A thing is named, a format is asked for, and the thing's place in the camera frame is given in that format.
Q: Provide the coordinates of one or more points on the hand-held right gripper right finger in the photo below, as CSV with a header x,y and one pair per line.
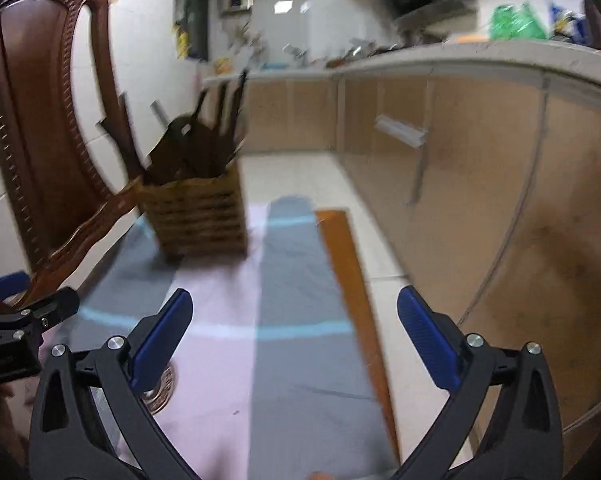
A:
x,y
430,340

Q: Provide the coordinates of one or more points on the carved wooden chair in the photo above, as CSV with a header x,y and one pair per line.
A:
x,y
35,85

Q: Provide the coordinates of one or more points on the blue packets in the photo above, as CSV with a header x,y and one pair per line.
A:
x,y
570,22

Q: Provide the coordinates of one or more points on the bunch of dark utensils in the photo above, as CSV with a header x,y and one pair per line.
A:
x,y
190,150

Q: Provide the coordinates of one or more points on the dark window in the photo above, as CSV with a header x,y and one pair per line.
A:
x,y
193,10

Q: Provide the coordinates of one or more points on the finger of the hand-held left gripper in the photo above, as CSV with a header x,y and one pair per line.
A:
x,y
5,287
55,307

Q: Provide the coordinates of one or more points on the wooden utensil holder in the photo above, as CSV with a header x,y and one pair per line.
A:
x,y
200,215

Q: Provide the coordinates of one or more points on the green plastic bag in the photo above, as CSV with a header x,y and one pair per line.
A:
x,y
517,22

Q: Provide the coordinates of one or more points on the grey and pink printed cloth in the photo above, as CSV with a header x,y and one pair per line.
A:
x,y
290,310

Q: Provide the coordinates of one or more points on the countertop clutter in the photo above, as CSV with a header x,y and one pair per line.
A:
x,y
300,55

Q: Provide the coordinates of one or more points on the kitchen counter cabinet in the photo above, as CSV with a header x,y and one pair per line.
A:
x,y
480,160

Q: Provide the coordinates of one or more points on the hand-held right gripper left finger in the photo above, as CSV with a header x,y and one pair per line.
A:
x,y
160,335

